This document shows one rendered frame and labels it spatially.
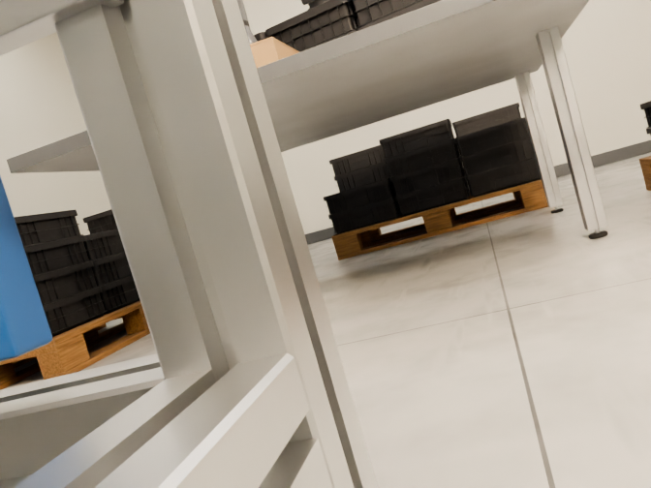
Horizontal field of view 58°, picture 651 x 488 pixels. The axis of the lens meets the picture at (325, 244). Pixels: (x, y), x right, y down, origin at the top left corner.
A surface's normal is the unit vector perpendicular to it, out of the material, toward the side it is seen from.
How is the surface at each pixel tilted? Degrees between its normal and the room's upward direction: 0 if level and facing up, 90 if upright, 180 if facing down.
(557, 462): 0
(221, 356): 90
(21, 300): 90
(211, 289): 90
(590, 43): 90
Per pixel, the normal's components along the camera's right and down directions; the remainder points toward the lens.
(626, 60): -0.24, 0.14
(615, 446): -0.28, -0.96
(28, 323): 0.93, -0.25
